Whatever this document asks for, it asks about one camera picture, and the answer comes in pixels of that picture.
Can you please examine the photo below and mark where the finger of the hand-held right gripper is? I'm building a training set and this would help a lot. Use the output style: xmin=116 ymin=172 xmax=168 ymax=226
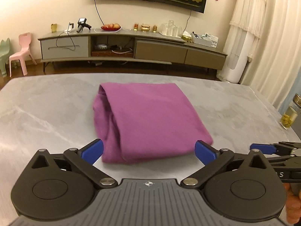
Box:
xmin=250 ymin=143 xmax=297 ymax=157
xmin=270 ymin=142 xmax=301 ymax=149

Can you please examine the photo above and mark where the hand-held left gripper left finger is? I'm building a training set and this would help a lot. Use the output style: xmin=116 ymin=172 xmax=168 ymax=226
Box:
xmin=31 ymin=138 xmax=118 ymax=190

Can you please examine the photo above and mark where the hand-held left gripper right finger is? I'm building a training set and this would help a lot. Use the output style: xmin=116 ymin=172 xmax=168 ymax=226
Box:
xmin=181 ymin=140 xmax=266 ymax=190

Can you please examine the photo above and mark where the purple garment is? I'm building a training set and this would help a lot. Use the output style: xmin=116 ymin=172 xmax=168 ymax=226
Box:
xmin=92 ymin=82 xmax=214 ymax=164

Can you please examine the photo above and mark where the person's right hand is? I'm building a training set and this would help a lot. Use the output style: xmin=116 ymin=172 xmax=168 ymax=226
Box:
xmin=284 ymin=181 xmax=301 ymax=225

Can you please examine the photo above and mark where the glass tea bottle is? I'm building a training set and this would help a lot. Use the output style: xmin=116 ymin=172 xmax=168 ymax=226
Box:
xmin=280 ymin=94 xmax=301 ymax=130

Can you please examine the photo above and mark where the white tower air conditioner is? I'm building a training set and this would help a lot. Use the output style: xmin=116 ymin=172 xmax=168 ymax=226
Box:
xmin=216 ymin=32 xmax=250 ymax=84

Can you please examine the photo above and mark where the white lace curtain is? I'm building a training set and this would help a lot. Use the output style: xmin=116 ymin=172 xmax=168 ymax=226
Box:
xmin=222 ymin=0 xmax=301 ymax=109

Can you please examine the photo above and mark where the long grey TV cabinet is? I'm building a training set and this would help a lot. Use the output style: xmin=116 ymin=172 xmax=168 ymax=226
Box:
xmin=38 ymin=29 xmax=228 ymax=75

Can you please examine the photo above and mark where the grey organizer box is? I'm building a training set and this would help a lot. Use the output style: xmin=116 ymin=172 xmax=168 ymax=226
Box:
xmin=192 ymin=31 xmax=213 ymax=46

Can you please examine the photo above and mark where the pink plastic chair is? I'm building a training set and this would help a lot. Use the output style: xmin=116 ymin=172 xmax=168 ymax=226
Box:
xmin=9 ymin=32 xmax=37 ymax=77

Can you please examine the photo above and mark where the red plate of fruit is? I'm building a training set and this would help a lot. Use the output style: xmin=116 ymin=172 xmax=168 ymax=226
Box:
xmin=101 ymin=23 xmax=122 ymax=32

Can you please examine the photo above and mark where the black handheld device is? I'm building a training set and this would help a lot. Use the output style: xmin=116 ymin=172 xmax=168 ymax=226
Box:
xmin=76 ymin=18 xmax=92 ymax=33

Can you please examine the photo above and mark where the cluster of clear glass cups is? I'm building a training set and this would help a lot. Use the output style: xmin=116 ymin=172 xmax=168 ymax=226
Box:
xmin=160 ymin=20 xmax=183 ymax=37

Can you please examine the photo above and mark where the green plastic chair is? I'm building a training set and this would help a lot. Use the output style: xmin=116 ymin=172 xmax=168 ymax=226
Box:
xmin=0 ymin=38 xmax=11 ymax=78

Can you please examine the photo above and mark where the black charger cable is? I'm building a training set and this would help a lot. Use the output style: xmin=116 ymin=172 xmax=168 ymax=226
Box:
xmin=55 ymin=31 xmax=76 ymax=51

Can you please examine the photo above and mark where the black television cable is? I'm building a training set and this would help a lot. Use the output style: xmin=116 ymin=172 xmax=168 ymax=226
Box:
xmin=185 ymin=11 xmax=192 ymax=32
xmin=94 ymin=0 xmax=104 ymax=26

